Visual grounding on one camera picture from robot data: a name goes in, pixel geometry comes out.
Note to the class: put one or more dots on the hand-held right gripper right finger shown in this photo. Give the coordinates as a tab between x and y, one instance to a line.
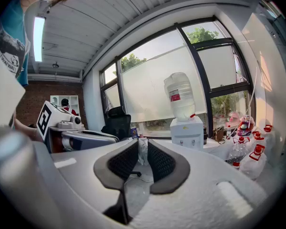
171	173

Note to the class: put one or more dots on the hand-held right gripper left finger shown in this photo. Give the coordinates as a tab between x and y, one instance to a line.
114	170

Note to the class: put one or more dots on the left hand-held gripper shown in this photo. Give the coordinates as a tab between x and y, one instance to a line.
47	118

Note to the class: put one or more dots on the person's left forearm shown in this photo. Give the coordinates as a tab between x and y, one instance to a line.
23	129

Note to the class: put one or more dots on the black office chair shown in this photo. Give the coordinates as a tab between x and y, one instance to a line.
119	125

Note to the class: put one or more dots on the blue drink carton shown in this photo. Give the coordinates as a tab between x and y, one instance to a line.
134	133

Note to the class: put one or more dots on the white water dispenser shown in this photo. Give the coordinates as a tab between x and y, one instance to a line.
187	132

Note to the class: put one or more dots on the white window sill ledge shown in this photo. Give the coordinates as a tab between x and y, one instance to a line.
214	147

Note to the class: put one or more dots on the black tumbler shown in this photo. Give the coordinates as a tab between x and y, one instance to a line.
205	136

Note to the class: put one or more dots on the white cubby shelf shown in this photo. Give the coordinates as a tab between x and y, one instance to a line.
55	99

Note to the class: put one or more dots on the brown woven handbag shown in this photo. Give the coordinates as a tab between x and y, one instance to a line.
218	134

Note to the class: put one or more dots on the large clear water bottle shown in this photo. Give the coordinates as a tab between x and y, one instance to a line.
181	94

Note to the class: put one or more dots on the white roller blind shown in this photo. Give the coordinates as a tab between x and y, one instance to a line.
157	87
217	65

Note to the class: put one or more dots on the black framed window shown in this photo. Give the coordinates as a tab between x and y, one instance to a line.
228	90

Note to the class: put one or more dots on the long ceiling light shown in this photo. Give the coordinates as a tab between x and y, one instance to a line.
38	39

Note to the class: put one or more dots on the teal printed t-shirt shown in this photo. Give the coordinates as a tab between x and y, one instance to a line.
13	27

